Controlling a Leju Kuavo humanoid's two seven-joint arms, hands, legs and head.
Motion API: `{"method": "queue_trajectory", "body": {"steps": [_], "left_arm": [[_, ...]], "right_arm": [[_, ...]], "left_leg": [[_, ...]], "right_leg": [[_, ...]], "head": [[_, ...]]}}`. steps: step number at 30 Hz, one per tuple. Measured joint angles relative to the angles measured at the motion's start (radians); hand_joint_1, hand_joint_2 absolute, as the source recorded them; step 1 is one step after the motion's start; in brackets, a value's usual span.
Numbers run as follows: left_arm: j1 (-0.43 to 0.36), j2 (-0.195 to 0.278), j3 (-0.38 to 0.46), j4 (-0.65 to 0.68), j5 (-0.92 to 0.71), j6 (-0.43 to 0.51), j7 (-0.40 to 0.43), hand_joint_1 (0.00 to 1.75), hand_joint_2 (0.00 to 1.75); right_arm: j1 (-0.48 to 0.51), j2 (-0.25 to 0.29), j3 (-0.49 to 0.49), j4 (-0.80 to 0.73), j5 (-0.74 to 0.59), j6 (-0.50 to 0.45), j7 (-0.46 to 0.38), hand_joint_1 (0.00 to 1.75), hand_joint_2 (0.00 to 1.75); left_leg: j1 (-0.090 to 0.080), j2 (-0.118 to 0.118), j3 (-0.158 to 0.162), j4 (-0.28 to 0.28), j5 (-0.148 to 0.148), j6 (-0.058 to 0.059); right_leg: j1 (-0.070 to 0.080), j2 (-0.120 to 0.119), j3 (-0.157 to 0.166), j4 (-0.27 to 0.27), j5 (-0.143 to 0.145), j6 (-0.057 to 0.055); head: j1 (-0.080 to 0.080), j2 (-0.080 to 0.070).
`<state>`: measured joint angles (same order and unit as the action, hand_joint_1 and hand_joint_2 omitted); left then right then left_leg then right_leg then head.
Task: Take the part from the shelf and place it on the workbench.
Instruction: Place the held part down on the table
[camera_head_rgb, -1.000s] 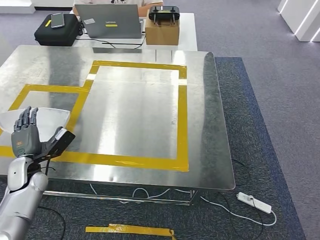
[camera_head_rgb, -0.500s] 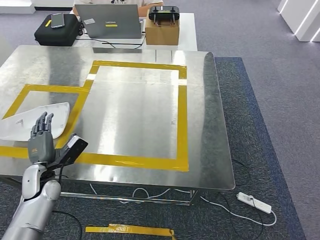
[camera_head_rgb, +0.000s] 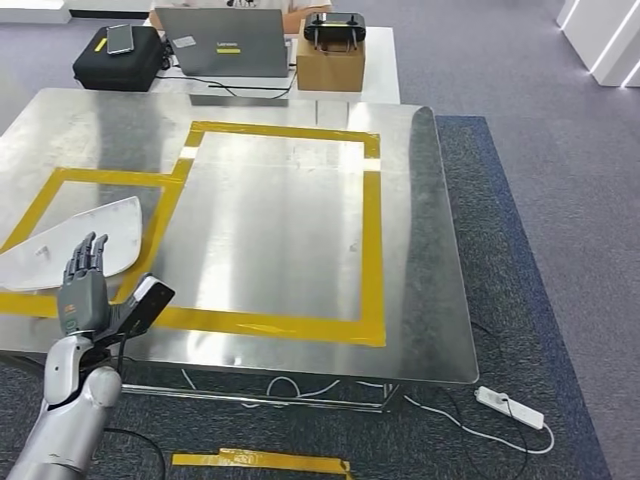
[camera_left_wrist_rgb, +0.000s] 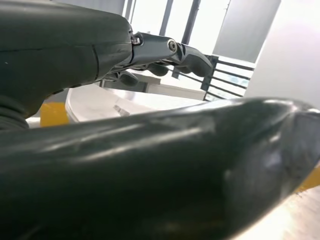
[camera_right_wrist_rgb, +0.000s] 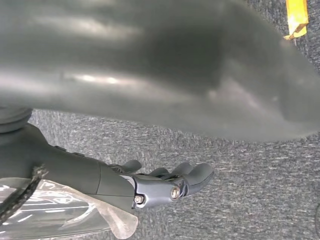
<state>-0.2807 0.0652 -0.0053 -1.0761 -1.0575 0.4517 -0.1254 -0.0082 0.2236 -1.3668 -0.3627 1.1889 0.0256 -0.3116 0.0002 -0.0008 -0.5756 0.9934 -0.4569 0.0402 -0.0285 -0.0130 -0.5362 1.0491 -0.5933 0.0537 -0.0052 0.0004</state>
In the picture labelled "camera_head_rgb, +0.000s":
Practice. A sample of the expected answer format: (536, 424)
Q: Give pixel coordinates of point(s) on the yellow workbench tape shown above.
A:
(372, 252)

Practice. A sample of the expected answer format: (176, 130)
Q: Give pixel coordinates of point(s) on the white table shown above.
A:
(380, 66)

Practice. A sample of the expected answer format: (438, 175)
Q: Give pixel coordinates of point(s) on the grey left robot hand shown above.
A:
(82, 305)

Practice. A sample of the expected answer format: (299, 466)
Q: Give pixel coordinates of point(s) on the grey laptop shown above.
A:
(225, 40)

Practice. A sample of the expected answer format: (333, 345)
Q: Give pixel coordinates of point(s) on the yellow floor tape square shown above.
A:
(260, 460)

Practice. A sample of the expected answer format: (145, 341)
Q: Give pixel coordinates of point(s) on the white angular plinth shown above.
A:
(600, 33)

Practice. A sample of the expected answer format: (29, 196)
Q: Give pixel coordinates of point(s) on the black carrying case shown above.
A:
(115, 69)

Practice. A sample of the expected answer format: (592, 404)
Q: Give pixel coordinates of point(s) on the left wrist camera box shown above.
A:
(150, 298)

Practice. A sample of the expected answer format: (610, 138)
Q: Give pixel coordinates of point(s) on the white power strip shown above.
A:
(510, 407)

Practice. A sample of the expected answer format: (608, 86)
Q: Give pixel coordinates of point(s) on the black remote controller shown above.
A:
(335, 26)

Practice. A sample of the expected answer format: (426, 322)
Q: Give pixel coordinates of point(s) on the steel workbench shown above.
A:
(280, 232)

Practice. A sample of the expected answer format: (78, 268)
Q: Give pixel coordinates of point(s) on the brown cardboard box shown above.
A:
(330, 69)

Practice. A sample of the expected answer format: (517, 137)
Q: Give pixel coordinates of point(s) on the white plastic car part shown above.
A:
(110, 232)

